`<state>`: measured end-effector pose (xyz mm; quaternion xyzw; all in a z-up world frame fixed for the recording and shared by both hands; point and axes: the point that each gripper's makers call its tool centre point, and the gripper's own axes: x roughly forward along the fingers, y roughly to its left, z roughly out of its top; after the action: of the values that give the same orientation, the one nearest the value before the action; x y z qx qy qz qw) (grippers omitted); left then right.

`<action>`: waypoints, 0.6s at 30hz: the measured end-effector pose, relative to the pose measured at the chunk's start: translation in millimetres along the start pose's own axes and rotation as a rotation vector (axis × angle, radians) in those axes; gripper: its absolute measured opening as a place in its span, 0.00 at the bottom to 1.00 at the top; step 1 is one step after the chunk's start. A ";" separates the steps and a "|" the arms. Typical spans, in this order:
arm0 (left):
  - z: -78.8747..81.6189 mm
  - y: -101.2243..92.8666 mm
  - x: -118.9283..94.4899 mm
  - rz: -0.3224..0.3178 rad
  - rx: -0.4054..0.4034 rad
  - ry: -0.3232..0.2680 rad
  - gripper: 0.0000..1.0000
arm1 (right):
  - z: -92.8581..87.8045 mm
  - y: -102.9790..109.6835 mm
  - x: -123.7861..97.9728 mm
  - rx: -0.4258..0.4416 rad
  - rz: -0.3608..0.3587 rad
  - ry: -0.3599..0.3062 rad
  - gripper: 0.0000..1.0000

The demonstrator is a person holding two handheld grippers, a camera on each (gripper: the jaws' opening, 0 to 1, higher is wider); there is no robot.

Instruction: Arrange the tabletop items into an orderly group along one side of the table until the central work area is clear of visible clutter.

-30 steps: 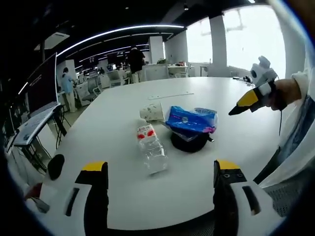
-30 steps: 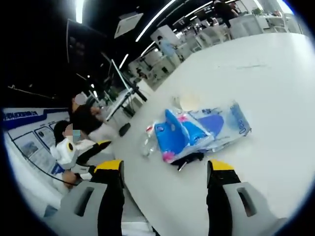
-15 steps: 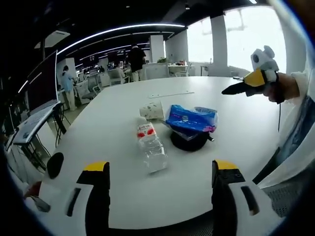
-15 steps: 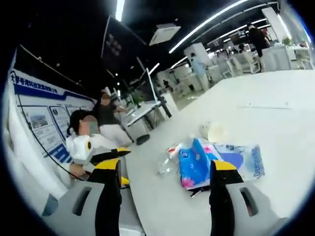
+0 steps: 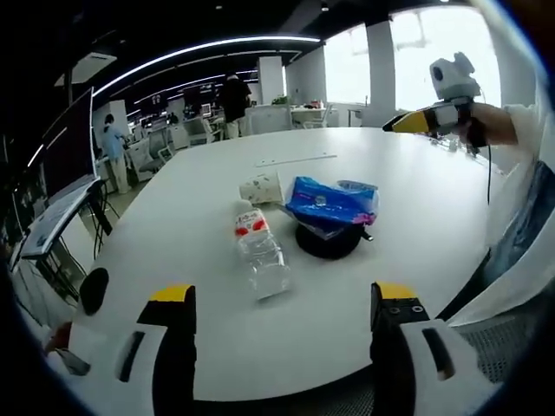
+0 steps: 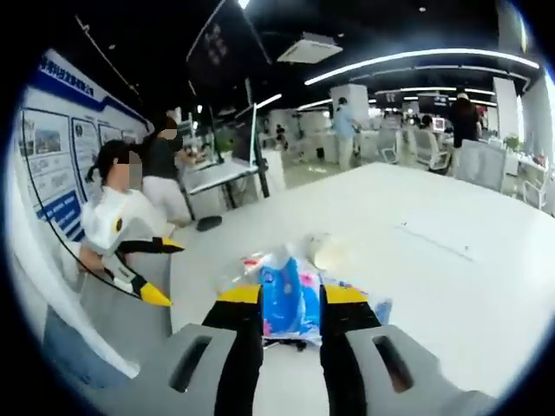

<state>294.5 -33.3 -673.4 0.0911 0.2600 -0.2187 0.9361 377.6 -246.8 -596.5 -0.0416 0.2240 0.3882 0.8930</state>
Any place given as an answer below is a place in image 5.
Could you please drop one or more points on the white office chair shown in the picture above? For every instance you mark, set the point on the white office chair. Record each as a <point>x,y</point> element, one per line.
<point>149,158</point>

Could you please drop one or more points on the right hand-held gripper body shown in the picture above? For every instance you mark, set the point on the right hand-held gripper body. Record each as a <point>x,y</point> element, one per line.
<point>455,93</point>

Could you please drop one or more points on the white partition desk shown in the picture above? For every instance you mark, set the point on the white partition desk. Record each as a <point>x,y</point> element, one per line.
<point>271,119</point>

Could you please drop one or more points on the patterned paper cup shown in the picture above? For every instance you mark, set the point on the patterned paper cup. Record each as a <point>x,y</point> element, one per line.
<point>261,187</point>

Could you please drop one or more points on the grey mesh chair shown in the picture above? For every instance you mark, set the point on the grey mesh chair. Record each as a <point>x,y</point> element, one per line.
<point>481,346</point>

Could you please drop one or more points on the clear plastic water bottle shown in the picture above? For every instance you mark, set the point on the clear plastic water bottle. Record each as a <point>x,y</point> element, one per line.
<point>260,255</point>

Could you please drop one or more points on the person's right hand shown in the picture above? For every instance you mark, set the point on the person's right hand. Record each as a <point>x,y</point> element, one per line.
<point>474,130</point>

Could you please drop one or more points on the large dark monitor screen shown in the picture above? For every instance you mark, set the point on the large dark monitor screen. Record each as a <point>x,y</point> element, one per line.
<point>69,147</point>

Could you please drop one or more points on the white table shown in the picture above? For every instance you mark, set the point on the white table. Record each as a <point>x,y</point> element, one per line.
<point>416,277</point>

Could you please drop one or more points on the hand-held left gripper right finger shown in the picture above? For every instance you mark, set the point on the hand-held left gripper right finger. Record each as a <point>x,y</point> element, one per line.
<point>390,342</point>

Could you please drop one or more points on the black round object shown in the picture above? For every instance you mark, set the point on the black round object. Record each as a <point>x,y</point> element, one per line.
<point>95,289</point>

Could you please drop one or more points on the black round cap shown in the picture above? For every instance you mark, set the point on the black round cap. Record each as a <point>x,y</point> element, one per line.
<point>327,245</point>

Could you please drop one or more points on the green potted plant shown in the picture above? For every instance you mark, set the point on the green potted plant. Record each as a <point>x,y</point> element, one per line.
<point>281,100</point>

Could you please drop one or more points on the black folding stand table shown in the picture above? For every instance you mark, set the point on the black folding stand table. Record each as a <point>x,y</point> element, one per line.
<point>60,225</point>

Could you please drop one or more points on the blue tissue packet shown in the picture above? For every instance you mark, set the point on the blue tissue packet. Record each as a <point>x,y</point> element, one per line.
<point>329,203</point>

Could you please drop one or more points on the person's white clothing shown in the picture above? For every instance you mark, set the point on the person's white clothing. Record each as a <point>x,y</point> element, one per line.
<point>511,242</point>

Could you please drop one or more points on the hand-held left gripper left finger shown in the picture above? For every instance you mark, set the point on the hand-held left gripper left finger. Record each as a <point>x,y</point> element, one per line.
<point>173,342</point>

